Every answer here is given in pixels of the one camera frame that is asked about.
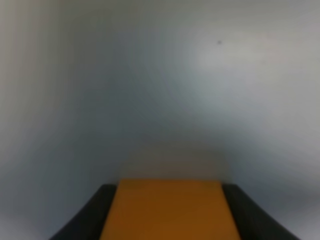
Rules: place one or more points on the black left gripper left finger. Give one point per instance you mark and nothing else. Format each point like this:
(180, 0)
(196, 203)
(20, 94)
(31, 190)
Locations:
(88, 223)

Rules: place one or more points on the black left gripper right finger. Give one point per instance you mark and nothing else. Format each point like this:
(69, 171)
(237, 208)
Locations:
(252, 222)

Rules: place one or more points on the orange cube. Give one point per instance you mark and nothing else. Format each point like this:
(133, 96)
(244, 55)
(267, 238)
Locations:
(167, 209)

